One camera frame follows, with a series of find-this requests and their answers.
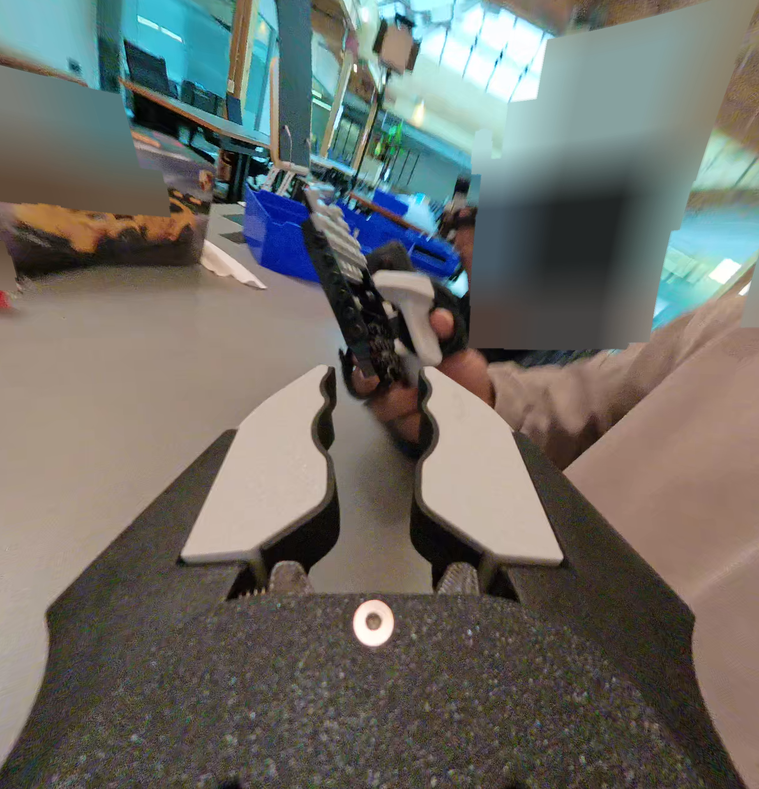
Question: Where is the person's right forearm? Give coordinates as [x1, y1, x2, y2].
[487, 296, 750, 471]

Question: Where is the toy car box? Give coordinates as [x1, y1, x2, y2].
[0, 148, 215, 276]

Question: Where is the black toy car chassis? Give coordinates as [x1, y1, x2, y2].
[302, 188, 426, 395]

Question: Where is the person's right hand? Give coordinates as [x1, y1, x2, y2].
[367, 309, 497, 446]

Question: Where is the person's beige sweatshirt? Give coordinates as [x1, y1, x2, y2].
[564, 290, 759, 789]

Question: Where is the grey desk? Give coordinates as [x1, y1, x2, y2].
[0, 203, 602, 771]

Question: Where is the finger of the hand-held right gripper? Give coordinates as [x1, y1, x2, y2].
[373, 270, 446, 369]

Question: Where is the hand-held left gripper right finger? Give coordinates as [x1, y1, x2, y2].
[410, 369, 565, 575]

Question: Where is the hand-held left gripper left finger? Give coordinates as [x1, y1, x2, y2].
[181, 365, 341, 580]

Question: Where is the black office chair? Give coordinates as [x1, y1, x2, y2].
[123, 40, 171, 95]

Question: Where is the long background table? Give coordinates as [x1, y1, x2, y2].
[120, 79, 273, 189]

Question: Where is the another person's forearm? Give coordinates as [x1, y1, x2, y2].
[440, 178, 480, 281]

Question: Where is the dark leaning board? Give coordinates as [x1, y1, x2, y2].
[277, 0, 314, 171]

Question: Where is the studio light panel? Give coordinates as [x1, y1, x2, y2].
[373, 18, 421, 76]

